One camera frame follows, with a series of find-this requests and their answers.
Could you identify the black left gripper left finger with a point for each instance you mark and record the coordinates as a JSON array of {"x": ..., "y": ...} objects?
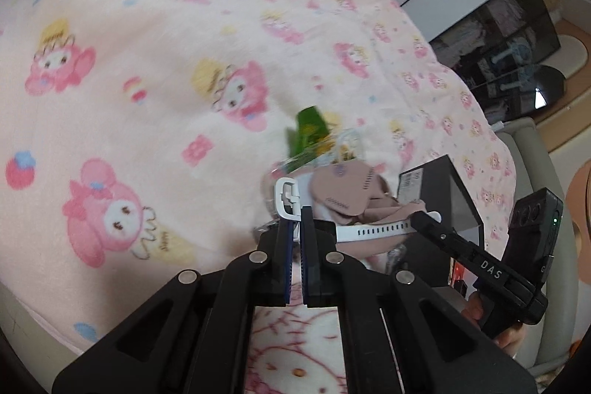
[{"x": 192, "y": 335}]

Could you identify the green plastic packet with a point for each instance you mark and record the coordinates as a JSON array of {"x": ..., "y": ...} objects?
[{"x": 310, "y": 128}]

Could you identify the black cardboard storage box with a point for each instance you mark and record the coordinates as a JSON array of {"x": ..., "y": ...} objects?
[{"x": 438, "y": 184}]

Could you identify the person's right hand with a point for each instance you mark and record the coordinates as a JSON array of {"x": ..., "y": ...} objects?
[{"x": 509, "y": 340}]

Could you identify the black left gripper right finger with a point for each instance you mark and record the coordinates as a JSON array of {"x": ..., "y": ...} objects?
[{"x": 398, "y": 334}]

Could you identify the clear phone case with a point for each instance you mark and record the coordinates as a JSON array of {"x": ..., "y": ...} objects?
[{"x": 337, "y": 147}]

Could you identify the hello kitty pink pajama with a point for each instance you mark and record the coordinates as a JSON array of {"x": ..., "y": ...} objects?
[{"x": 295, "y": 349}]

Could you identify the dark glass display cabinet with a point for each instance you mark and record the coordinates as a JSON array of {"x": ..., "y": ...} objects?
[{"x": 493, "y": 50}]

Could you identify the pink cartoon print blanket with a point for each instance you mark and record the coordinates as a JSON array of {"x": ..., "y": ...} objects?
[{"x": 135, "y": 135}]

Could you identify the black round stool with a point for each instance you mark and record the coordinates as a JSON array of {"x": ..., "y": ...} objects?
[{"x": 546, "y": 85}]

